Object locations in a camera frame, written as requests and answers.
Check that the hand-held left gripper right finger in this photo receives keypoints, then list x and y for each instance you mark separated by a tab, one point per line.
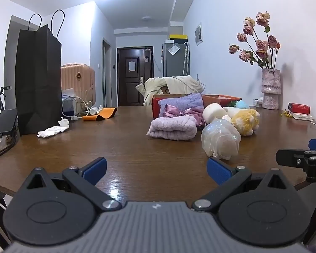
218	171

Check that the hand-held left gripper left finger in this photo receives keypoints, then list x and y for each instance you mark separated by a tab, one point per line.
94	168

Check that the clear plastic bag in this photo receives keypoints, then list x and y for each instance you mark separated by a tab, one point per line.
221	139
173	49

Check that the yellow plush toy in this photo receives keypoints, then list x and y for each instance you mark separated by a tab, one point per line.
246	121

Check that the white plush toy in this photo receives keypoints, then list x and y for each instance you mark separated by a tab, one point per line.
213	112

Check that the light pink towel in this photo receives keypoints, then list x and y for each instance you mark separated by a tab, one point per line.
171	127

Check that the light blue plush toy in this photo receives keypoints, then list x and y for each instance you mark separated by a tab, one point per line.
242	105

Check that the pink satin bow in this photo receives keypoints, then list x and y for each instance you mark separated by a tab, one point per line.
173	110

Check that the purple knit towel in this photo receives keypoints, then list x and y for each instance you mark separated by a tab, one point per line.
181	101

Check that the red cardboard box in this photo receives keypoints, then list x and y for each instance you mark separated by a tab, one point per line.
156	105

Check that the flat white box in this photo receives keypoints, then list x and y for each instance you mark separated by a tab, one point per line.
302	116

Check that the small red box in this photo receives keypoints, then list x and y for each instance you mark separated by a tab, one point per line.
299	108

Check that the yellow dried flower bits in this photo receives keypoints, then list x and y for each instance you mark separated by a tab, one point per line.
286	113

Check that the crumpled white tissue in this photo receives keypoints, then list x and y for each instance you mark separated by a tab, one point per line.
54	130

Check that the white tube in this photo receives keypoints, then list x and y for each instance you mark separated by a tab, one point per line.
94	110

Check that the glass jar with sticks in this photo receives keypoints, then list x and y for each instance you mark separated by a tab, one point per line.
88	102

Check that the pink textured vase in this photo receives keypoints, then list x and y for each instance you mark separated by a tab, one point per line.
271	89

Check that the dark brown entrance door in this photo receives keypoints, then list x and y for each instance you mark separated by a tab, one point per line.
134	89

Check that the pink suitcase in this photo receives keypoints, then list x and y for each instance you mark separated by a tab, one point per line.
79	76

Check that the beige coat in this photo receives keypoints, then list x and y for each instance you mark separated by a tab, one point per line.
181	85

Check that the brown chair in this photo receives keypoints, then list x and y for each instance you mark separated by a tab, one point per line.
165	90

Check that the black phone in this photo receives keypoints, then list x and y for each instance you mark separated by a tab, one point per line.
5	121

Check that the black paper bag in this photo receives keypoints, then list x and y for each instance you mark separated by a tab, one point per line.
38	84

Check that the grey refrigerator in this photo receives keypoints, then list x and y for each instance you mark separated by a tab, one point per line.
173	67

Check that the dried pink roses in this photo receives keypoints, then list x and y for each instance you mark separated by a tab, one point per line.
262	44

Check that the black tripod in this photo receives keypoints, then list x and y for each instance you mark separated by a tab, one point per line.
0	102

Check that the folded patterned umbrella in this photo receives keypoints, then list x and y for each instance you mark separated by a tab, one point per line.
186	58

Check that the yellow box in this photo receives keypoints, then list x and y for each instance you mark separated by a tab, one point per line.
178	37

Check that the interior door frame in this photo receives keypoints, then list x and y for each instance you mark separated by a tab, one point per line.
107	71

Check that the wall poster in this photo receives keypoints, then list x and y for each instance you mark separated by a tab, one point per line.
198	34

